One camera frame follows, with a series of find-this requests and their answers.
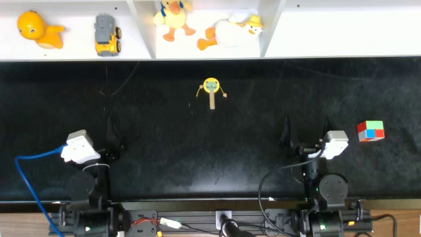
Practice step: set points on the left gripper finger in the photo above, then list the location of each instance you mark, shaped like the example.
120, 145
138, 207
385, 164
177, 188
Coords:
113, 138

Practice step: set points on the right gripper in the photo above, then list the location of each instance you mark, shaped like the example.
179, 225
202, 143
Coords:
306, 151

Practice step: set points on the grey and yellow toy truck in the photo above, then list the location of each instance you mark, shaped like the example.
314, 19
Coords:
107, 34

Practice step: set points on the yellow rubber duck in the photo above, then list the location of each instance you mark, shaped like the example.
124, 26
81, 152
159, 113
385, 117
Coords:
39, 31

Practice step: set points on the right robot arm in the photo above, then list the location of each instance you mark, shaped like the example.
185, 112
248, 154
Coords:
325, 194

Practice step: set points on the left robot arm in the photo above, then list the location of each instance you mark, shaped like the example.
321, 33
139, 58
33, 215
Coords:
89, 197

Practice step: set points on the many-coloured puzzle cube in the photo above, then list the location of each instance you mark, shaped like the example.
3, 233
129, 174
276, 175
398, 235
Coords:
371, 131

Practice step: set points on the white shelf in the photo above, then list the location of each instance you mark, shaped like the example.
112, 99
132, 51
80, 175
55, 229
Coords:
329, 36

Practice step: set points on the yellow wooden rattle drum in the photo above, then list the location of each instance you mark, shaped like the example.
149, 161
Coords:
211, 86

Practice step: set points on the white plush duck yellow hat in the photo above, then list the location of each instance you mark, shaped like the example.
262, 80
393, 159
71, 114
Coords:
232, 33

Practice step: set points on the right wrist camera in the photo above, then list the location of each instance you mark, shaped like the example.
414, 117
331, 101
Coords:
335, 143

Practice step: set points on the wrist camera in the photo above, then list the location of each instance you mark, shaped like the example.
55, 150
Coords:
335, 143
79, 146

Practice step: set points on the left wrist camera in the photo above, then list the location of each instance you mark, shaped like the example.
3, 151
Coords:
79, 146

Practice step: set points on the mounting rail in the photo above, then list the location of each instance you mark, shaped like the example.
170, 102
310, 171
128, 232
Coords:
197, 222

